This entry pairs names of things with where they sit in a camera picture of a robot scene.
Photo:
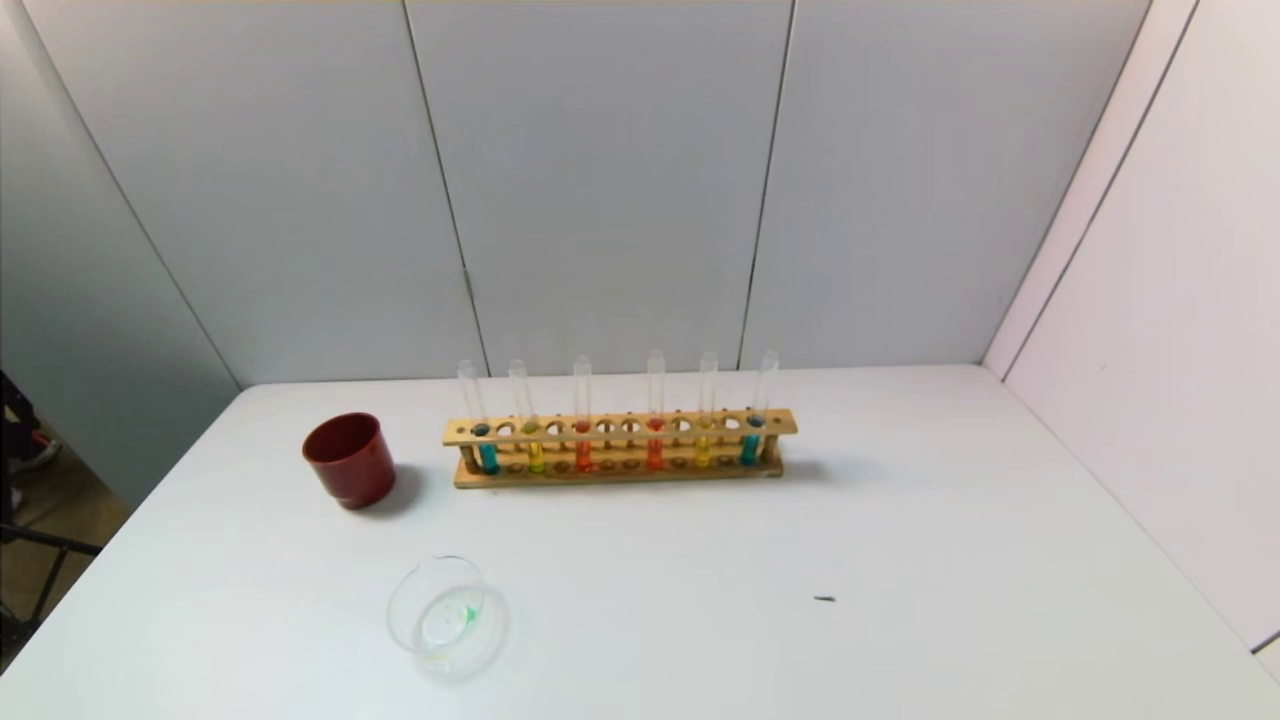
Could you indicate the test tube yellow pigment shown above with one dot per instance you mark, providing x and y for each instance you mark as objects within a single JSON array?
[
  {"x": 702, "y": 452},
  {"x": 537, "y": 458}
]

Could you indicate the test tube blue pigment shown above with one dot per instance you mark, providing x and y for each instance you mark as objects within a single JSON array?
[
  {"x": 749, "y": 450},
  {"x": 489, "y": 458}
]

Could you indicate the wooden test tube rack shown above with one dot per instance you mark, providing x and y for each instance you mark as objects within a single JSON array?
[{"x": 600, "y": 439}]

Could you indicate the test tube red pigment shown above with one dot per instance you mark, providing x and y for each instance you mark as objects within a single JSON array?
[
  {"x": 655, "y": 455},
  {"x": 583, "y": 455}
]

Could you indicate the red plastic cup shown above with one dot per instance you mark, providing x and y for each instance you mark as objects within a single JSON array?
[{"x": 350, "y": 470}]

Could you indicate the black tripod stand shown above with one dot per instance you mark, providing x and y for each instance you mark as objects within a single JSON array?
[{"x": 50, "y": 542}]

